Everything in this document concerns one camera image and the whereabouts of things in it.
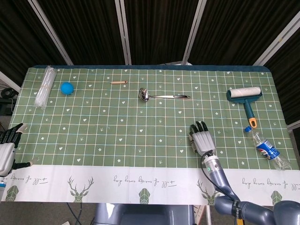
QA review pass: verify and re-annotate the black cable bundle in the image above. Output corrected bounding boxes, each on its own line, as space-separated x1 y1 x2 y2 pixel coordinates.
0 88 19 99

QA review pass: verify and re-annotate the teal lint roller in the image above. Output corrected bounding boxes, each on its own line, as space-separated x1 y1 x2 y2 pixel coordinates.
226 86 263 128

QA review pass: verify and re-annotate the clear plastic cola bottle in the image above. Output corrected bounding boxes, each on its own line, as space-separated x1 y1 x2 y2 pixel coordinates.
243 126 293 171

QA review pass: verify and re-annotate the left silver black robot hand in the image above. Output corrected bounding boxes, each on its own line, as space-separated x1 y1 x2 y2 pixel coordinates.
0 123 34 177

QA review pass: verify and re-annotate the blue ball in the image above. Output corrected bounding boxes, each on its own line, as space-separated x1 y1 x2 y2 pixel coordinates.
60 81 75 96

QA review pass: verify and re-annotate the grey robot torso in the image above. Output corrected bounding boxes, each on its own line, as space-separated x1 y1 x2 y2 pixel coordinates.
92 202 195 225

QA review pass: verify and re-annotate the white screen frame post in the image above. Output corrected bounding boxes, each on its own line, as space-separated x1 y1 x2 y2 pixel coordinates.
27 0 74 66
181 0 207 66
252 10 300 68
114 0 132 66

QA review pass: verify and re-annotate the dark pleated screen panel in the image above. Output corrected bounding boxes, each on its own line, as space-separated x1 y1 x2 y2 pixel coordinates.
0 0 68 80
124 0 200 66
35 0 127 66
188 0 300 66
264 32 300 126

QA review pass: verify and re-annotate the stainless steel ladle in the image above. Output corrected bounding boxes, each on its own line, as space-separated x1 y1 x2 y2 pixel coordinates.
138 87 191 102

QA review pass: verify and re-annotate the clear plastic bundle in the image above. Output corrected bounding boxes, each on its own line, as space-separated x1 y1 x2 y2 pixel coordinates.
34 66 58 110

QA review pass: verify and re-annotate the green grid tablecloth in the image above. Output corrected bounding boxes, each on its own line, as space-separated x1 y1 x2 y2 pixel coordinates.
0 67 300 205

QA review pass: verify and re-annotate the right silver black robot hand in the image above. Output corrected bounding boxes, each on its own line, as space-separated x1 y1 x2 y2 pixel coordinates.
188 120 216 156

